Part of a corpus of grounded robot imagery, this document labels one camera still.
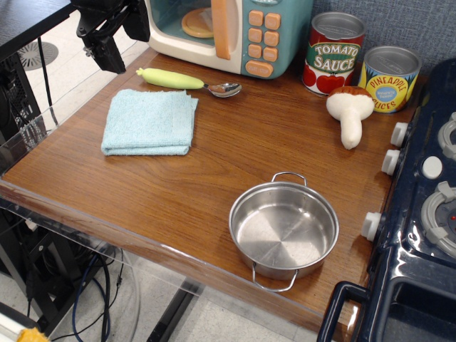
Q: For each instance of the teal toy microwave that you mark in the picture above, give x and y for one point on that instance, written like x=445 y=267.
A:
x=252 y=38

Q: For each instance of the plush toy mushroom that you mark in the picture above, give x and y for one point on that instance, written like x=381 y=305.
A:
x=350 y=105

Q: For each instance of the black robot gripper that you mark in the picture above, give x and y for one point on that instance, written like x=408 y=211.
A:
x=99 y=20

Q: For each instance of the dark blue toy stove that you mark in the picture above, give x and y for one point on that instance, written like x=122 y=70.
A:
x=410 y=294

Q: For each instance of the light blue rag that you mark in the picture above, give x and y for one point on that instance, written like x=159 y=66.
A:
x=149 y=123

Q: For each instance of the tomato sauce can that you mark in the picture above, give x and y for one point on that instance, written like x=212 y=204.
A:
x=335 y=42

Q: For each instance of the clear acrylic table guard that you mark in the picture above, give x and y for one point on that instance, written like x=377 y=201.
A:
x=174 y=210

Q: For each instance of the black side desk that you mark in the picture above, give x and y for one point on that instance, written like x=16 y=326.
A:
x=24 y=21

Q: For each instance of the pineapple slices can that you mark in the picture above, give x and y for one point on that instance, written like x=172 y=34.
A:
x=389 y=74

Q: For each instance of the green handled metal spoon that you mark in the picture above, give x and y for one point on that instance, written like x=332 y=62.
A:
x=169 y=79

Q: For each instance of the stainless steel pot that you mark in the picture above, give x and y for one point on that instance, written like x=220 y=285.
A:
x=283 y=231

